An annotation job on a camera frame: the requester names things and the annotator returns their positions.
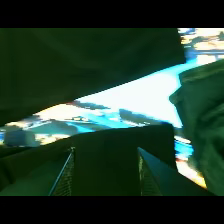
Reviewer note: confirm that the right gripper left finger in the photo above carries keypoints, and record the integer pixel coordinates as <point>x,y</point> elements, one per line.
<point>61,181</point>

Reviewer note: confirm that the dark green garment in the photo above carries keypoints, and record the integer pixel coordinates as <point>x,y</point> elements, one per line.
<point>83,60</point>

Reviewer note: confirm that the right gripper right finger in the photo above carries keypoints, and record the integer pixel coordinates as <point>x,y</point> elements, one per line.
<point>163,183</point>

